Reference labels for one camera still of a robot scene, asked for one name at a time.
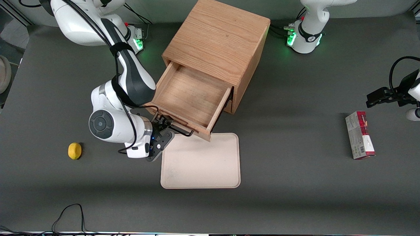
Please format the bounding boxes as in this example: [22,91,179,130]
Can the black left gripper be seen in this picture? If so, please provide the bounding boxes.
[366,69,420,108]

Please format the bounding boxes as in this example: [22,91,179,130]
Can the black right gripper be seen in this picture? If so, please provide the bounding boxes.
[149,118,174,146]

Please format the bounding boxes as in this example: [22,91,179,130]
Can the black metal drawer handle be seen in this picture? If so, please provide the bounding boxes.
[154,113,195,137]

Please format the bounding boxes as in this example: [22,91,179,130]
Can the wooden drawer cabinet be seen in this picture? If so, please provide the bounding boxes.
[162,0,271,115]

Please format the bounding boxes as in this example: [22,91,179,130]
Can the red plaid carton box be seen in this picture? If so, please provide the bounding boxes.
[345,111,376,160]

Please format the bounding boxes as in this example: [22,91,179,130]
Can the beige plastic tray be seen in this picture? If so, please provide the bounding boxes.
[160,132,241,189]

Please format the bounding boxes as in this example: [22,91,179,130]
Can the yellow lemon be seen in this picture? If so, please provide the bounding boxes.
[68,142,82,160]

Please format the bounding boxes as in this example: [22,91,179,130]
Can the beige round object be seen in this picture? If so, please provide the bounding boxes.
[0,55,12,94]

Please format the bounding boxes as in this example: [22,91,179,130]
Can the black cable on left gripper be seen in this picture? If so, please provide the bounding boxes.
[389,56,420,97]

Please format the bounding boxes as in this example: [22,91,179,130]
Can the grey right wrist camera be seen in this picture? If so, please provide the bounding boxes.
[125,130,175,163]

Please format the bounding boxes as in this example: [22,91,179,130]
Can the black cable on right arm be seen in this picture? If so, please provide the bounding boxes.
[18,0,148,154]

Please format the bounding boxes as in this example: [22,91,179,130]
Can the black right arm base cables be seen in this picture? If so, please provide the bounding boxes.
[125,3,154,40]

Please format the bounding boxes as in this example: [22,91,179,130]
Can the black arm base cables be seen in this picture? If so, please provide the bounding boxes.
[125,3,154,40]
[269,7,307,39]

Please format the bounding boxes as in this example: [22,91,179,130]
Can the thin black looped cable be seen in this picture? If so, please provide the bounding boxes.
[51,203,87,234]

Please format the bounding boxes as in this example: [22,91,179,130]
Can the black left arm base cables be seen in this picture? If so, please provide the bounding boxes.
[269,7,307,39]

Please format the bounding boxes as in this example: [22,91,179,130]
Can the aluminium frame rail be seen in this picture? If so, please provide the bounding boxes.
[0,0,34,27]

